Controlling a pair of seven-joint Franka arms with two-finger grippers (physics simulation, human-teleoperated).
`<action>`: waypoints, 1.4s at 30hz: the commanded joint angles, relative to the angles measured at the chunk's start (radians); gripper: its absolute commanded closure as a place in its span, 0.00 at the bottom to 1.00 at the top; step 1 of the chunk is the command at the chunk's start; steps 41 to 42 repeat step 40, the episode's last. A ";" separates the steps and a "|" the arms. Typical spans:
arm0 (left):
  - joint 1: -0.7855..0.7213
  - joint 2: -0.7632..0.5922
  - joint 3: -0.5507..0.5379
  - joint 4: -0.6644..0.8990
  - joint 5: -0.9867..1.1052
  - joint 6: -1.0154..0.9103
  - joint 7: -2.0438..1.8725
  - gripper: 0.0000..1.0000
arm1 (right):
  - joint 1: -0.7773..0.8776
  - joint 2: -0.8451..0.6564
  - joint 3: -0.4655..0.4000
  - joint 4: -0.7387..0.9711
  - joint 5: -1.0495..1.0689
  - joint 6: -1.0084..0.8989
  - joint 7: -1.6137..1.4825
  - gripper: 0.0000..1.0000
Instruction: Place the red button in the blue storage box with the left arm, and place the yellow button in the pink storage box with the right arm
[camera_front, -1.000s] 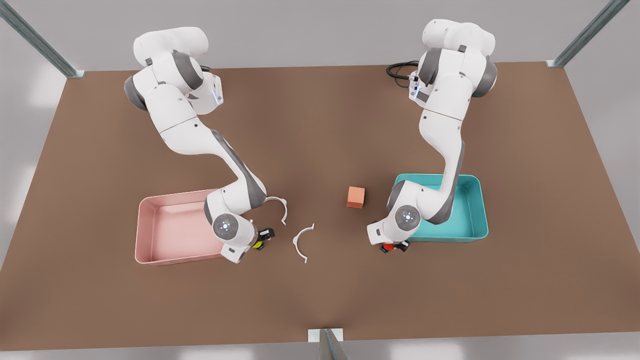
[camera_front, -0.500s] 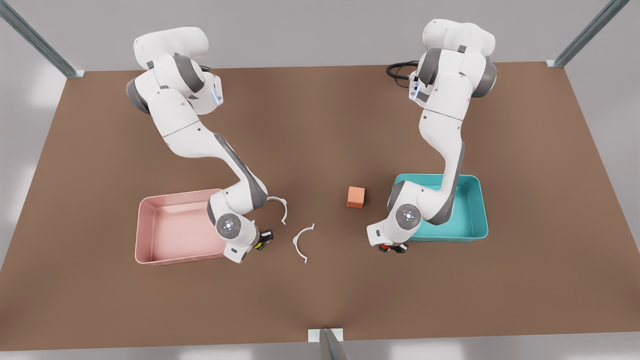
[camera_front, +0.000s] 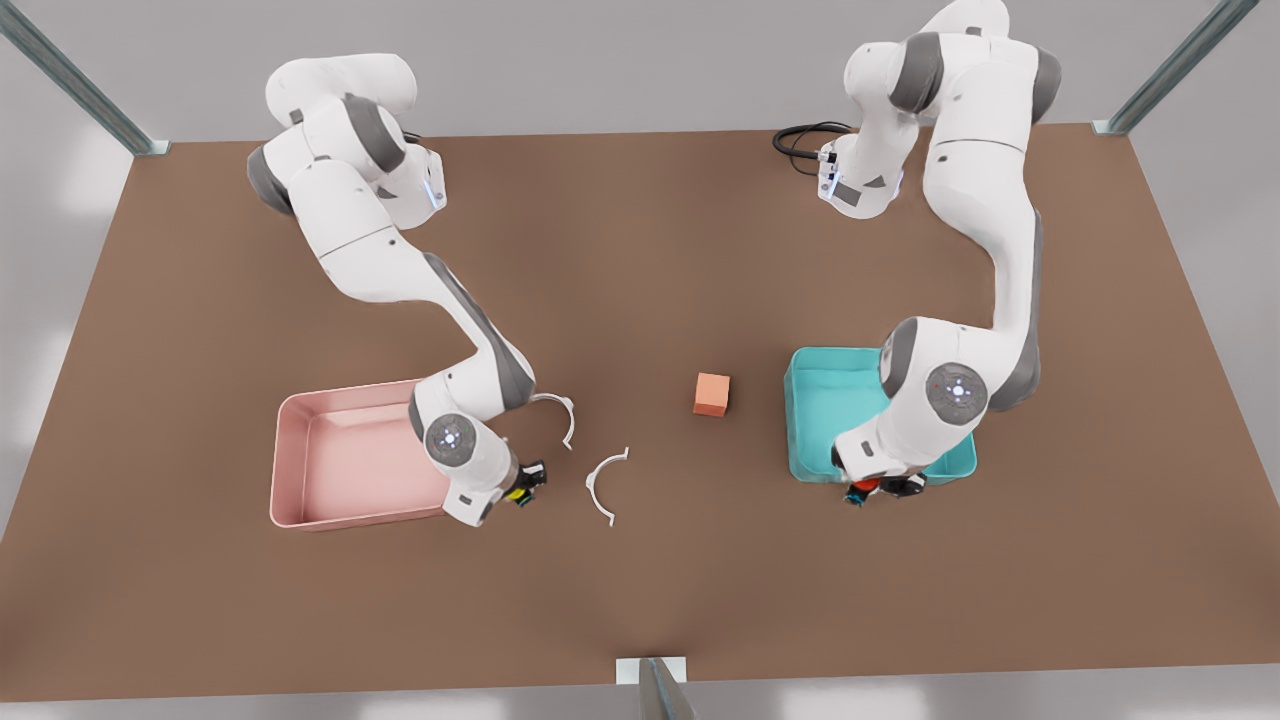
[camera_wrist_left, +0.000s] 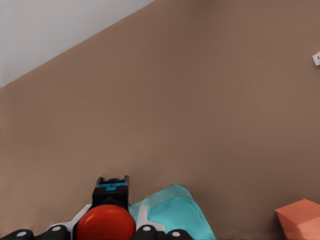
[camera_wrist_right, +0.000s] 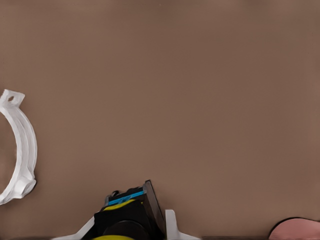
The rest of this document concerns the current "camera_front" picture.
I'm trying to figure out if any blue storage box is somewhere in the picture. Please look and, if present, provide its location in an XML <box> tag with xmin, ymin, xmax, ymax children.
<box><xmin>782</xmin><ymin>346</ymin><xmax>979</xmax><ymax>488</ymax></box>

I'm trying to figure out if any pink storage box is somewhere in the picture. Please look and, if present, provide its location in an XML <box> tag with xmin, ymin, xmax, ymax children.
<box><xmin>269</xmin><ymin>379</ymin><xmax>453</xmax><ymax>532</ymax></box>

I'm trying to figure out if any white curved bracket piece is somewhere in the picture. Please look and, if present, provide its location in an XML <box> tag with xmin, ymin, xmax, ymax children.
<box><xmin>529</xmin><ymin>393</ymin><xmax>578</xmax><ymax>452</ymax></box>
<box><xmin>584</xmin><ymin>446</ymin><xmax>632</xmax><ymax>528</ymax></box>

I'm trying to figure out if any silver frame post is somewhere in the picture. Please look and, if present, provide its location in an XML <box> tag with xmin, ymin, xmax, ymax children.
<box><xmin>0</xmin><ymin>0</ymin><xmax>172</xmax><ymax>158</ymax></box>
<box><xmin>1092</xmin><ymin>0</ymin><xmax>1263</xmax><ymax>137</ymax></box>
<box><xmin>614</xmin><ymin>656</ymin><xmax>697</xmax><ymax>720</ymax></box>

